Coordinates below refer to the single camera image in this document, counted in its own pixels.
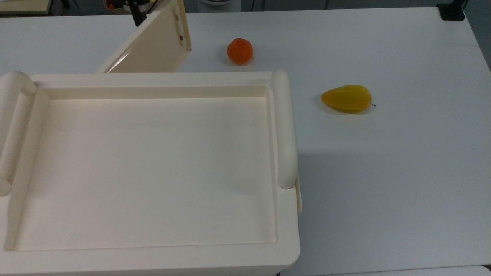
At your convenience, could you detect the cream plastic cabinet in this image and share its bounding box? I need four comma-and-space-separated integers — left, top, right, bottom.
0, 69, 303, 276

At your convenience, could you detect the cream cabinet door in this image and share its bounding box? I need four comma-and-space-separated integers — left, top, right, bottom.
96, 0, 192, 74

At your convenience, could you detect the orange toy tangerine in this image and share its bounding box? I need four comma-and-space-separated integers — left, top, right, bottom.
227, 38, 254, 66

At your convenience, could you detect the yellow toy starfruit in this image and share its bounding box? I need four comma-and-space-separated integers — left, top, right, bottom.
321, 85, 376, 114

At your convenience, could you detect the black table clamp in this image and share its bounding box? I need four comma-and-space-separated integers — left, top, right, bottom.
437, 0, 467, 21

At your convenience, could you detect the yellow wooden board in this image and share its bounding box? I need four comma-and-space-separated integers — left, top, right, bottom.
0, 0, 53, 15

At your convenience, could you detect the black camera stand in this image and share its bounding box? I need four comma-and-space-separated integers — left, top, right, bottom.
124, 0, 149, 27

